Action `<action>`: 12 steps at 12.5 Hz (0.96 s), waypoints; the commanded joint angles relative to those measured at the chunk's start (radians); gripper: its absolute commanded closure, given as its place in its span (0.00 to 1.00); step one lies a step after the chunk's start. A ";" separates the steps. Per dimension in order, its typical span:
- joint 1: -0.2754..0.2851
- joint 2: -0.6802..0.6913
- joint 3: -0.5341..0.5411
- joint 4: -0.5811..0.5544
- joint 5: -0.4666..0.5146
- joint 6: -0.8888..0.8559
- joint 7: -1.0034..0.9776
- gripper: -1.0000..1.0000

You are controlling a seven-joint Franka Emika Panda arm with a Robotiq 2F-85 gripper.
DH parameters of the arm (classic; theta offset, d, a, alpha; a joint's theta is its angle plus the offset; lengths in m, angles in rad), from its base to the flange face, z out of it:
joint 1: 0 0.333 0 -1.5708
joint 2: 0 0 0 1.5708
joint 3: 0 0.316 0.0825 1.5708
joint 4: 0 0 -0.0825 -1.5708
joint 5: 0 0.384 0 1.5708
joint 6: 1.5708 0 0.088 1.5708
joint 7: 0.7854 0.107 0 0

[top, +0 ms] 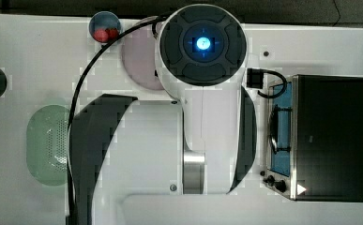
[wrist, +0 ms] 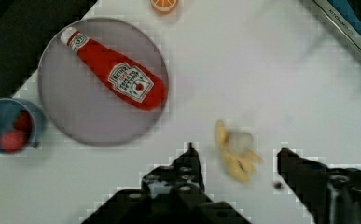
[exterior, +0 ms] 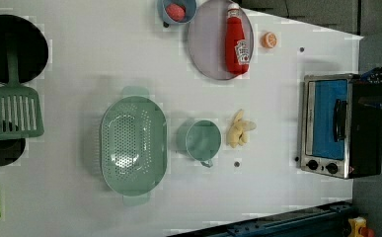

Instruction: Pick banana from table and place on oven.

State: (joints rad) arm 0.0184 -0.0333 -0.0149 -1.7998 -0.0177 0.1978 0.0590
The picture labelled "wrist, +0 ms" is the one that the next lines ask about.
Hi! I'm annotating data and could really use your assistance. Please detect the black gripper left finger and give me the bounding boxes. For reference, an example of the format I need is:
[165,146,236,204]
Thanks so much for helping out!
[81,145,251,224]

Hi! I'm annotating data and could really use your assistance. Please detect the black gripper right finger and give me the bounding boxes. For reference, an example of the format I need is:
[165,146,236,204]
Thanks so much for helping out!
[277,148,361,224]

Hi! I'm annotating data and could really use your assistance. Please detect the peeled toy banana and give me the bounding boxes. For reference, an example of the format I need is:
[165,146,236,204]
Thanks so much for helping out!
[215,120,263,183]

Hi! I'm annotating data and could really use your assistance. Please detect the red ketchup bottle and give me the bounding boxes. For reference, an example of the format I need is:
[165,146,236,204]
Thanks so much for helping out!
[60,27,168,111]

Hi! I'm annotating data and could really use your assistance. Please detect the grey round plate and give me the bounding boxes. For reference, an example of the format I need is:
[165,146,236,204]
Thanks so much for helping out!
[38,17,169,147]

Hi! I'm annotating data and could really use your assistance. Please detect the red toy strawberry small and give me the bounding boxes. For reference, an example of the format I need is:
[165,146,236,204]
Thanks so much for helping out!
[13,111,33,133]

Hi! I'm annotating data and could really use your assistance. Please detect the orange slice toy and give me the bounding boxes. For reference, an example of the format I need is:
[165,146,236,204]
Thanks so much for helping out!
[150,0,179,14]

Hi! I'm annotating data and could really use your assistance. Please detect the blue cup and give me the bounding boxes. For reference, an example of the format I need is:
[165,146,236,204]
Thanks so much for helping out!
[0,98,47,154]

